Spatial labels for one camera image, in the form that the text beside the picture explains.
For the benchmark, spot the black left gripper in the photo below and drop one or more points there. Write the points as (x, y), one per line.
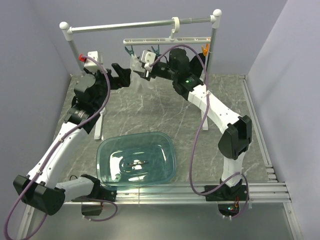
(123, 80)

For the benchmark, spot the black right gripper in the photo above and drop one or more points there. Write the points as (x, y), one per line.
(147, 74)

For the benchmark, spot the teal plastic clip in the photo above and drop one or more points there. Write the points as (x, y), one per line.
(130, 50)
(156, 50)

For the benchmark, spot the white plastic clip hanger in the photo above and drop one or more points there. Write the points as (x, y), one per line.
(171, 40)

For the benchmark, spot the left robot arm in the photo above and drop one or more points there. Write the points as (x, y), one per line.
(40, 187)

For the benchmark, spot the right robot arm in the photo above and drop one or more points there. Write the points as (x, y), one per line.
(185, 74)

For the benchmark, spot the orange plastic clip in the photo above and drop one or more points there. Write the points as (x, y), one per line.
(205, 49)

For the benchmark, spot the teal transparent plastic basin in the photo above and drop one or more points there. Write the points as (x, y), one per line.
(135, 160)

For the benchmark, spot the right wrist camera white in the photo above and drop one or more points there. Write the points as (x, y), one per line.
(147, 58)

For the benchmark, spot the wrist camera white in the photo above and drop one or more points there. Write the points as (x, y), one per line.
(147, 58)
(89, 64)

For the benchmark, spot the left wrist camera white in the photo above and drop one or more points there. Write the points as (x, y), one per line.
(89, 64)

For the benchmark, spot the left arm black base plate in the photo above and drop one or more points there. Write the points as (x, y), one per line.
(92, 205)

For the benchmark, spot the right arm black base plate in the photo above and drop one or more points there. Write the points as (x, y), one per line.
(229, 198)

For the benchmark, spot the aluminium rail frame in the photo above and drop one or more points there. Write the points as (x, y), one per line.
(268, 215)

